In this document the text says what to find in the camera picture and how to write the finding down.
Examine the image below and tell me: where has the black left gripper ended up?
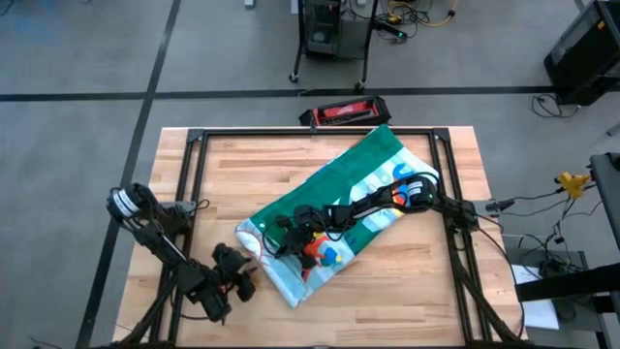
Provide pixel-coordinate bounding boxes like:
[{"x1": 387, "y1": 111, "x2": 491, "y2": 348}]
[{"x1": 186, "y1": 241, "x2": 258, "y2": 325}]

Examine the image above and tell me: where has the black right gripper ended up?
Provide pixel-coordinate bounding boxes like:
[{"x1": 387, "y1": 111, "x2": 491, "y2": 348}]
[{"x1": 278, "y1": 204, "x2": 338, "y2": 273}]

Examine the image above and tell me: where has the dinosaur print towel green border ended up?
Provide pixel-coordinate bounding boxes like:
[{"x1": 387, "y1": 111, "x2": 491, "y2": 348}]
[{"x1": 234, "y1": 124, "x2": 441, "y2": 309}]

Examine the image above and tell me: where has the red and black tool case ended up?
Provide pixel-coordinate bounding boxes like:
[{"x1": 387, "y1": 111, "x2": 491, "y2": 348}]
[{"x1": 297, "y1": 95, "x2": 392, "y2": 128}]

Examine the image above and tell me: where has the black wheeled cart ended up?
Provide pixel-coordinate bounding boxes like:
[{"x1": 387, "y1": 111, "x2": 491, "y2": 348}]
[{"x1": 289, "y1": 0, "x2": 380, "y2": 93}]

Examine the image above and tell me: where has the black computer tower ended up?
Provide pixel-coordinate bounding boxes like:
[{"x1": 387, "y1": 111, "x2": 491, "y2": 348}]
[{"x1": 304, "y1": 0, "x2": 343, "y2": 59}]

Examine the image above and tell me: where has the grey side table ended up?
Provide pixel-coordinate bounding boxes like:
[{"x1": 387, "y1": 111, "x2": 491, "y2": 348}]
[{"x1": 502, "y1": 234, "x2": 605, "y2": 335}]

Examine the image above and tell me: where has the black power strip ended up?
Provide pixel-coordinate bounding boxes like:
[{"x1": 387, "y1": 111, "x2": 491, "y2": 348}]
[{"x1": 372, "y1": 19, "x2": 408, "y2": 41}]

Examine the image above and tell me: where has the white paper sheet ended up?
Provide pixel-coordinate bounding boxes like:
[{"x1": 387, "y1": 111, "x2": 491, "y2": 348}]
[{"x1": 511, "y1": 264, "x2": 561, "y2": 331}]

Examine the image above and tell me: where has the black power adapter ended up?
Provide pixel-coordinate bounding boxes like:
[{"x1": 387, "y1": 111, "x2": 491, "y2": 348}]
[{"x1": 538, "y1": 258, "x2": 567, "y2": 278}]

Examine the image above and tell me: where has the black crossbar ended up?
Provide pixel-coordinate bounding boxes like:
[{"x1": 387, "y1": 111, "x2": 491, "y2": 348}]
[{"x1": 513, "y1": 261, "x2": 620, "y2": 302}]

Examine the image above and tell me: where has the dark grey workbench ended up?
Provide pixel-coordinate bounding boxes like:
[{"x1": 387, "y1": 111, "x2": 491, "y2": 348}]
[{"x1": 588, "y1": 152, "x2": 620, "y2": 229}]

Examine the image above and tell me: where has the black equipment case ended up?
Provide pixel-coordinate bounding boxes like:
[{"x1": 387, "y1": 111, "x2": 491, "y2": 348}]
[{"x1": 542, "y1": 0, "x2": 620, "y2": 107}]

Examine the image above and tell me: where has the black metal table frame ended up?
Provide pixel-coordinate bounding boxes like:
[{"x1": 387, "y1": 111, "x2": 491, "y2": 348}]
[{"x1": 108, "y1": 126, "x2": 532, "y2": 349}]

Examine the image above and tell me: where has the black cable plug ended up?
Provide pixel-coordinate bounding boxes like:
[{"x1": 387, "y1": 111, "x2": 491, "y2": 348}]
[{"x1": 484, "y1": 198, "x2": 516, "y2": 213}]

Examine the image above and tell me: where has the yellow cable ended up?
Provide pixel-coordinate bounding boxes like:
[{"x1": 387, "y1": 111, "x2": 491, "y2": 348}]
[{"x1": 387, "y1": 0, "x2": 459, "y2": 28}]

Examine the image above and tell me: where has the black floor cable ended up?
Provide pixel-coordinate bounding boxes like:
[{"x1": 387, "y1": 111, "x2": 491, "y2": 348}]
[{"x1": 531, "y1": 93, "x2": 580, "y2": 119}]

